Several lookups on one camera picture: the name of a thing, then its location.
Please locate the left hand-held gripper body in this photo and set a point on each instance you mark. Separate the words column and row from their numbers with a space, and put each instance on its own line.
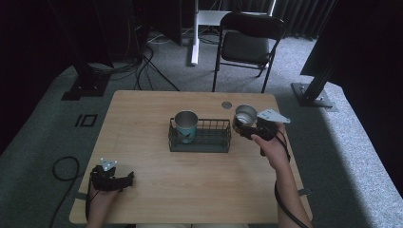
column 103, row 177

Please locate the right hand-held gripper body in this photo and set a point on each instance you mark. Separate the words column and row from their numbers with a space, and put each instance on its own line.
column 269, row 125

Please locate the silver metal cup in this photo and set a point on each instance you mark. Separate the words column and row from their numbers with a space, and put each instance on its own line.
column 245, row 115

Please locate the teal metal cup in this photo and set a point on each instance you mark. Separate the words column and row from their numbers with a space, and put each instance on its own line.
column 186, row 125

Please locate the person's left hand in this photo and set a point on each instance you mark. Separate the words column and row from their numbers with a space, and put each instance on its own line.
column 101, row 201

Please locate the person's right hand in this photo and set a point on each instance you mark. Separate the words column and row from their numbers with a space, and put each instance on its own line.
column 274, row 152

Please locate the grey round table grommet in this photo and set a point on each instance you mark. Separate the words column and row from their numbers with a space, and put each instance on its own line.
column 226, row 105

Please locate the black metal stand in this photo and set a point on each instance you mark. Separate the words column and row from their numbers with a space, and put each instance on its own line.
column 87, row 84
column 315, row 91

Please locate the black folding chair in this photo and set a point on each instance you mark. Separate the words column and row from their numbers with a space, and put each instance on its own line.
column 245, row 47

